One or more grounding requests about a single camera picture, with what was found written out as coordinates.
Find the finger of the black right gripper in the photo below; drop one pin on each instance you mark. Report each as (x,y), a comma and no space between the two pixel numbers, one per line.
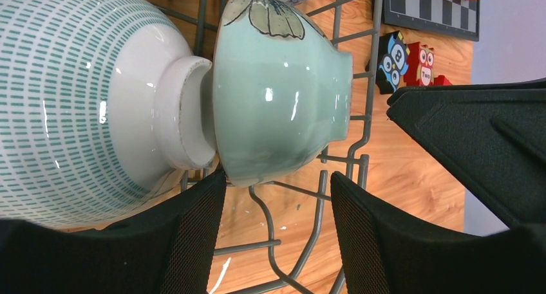
(490,137)

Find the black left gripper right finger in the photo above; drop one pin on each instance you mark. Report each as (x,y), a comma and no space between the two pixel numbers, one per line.
(387,250)

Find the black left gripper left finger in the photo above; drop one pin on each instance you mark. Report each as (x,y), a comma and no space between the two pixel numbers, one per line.
(165,249)

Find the white bowl green dashes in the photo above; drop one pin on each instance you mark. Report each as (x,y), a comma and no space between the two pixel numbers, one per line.
(102,110)

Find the mint green leaf bowl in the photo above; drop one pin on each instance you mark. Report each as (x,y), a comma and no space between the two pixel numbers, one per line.
(281,92)

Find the red toy house block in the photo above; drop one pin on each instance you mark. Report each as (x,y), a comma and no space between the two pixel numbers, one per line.
(441,80)

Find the red owl toy block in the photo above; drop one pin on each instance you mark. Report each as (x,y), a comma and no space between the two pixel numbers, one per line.
(420,65)

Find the black blue owl block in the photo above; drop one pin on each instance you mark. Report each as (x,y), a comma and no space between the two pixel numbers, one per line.
(392,62)

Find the black white chessboard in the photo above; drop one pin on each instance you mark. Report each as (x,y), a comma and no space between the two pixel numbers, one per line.
(456,18)

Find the grey wire dish rack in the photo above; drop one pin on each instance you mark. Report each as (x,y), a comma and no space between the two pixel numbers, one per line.
(280,237)

